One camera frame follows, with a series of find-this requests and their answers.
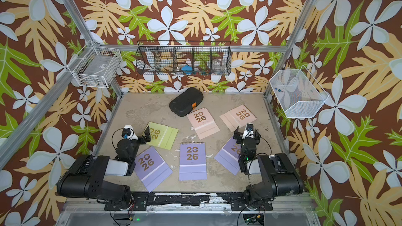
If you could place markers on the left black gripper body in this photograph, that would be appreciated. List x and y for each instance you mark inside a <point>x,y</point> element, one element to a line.
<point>142,140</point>

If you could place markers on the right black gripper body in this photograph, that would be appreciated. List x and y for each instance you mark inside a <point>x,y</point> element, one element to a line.
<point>240,140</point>

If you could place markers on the pink 2026 calendar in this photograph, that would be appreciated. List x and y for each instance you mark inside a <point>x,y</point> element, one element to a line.
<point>203,123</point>
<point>238,117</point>

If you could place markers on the purple 2026 calendar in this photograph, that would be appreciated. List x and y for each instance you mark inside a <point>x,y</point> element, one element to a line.
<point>151,168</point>
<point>192,166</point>
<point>228,156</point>

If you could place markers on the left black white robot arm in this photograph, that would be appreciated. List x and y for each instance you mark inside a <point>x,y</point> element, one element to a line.
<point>85,178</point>

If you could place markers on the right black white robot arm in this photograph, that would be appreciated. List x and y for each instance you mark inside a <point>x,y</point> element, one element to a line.
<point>279,176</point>

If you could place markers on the green 2026 calendar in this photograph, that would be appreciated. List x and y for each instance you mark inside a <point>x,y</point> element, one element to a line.
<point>162,136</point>

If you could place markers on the black case orange latch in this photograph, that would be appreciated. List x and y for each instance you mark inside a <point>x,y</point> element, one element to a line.
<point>186,102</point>

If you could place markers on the blue object in basket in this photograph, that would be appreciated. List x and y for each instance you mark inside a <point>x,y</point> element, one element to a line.
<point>187,70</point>

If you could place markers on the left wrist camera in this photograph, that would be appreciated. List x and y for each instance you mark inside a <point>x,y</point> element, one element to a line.
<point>128,133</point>

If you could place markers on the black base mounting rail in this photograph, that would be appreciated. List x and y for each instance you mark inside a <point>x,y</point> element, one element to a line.
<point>141,201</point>

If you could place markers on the white wire basket right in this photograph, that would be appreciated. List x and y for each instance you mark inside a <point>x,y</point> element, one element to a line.
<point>298,92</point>

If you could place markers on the white wire basket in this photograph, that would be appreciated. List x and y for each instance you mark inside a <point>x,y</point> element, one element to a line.
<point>298,92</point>
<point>95,65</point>

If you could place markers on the black wire basket back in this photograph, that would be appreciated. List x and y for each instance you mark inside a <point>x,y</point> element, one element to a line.
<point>205,57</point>

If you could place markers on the white wire basket left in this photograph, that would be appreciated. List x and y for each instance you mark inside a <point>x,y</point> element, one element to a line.
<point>95,65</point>

